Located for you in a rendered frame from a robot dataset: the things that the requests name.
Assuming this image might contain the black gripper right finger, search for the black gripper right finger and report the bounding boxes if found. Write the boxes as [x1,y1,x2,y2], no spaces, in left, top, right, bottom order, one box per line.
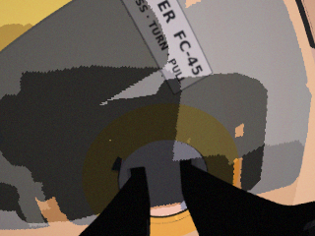
[180,161,315,236]

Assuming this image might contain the peach rectangular panel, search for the peach rectangular panel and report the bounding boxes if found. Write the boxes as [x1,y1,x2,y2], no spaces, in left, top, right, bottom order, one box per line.
[0,0,315,236]

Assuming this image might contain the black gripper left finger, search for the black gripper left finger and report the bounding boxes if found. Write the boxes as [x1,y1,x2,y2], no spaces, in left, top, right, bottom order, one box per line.
[79,166,150,236]

